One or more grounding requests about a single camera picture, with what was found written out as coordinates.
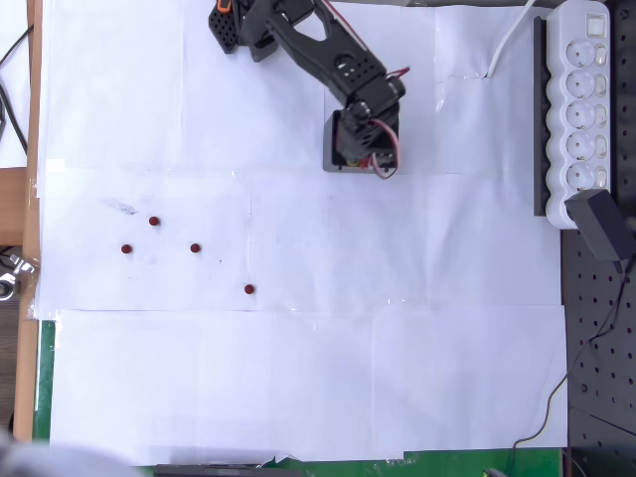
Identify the blurry grey round object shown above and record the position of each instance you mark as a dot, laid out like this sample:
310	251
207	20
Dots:
49	459

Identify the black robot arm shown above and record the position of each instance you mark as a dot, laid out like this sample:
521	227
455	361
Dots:
318	49

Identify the black square bin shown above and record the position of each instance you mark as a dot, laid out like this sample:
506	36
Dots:
329	149

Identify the green mat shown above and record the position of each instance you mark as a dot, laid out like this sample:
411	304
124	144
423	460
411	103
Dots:
45	377

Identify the metal clamp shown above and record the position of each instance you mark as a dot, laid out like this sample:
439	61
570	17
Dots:
20	263

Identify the white power strip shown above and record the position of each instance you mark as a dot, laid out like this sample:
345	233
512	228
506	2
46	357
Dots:
576	124

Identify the taped white paper cover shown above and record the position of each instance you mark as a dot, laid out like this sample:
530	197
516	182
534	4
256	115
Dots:
348	372

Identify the black power adapter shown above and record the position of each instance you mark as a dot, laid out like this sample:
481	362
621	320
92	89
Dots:
596	223

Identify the black perforated board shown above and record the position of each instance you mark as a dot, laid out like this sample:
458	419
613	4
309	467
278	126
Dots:
601	397

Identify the dark ribbed panel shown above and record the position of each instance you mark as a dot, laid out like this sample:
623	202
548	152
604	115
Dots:
10	363

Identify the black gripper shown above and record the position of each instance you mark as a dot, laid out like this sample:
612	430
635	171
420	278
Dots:
354	160

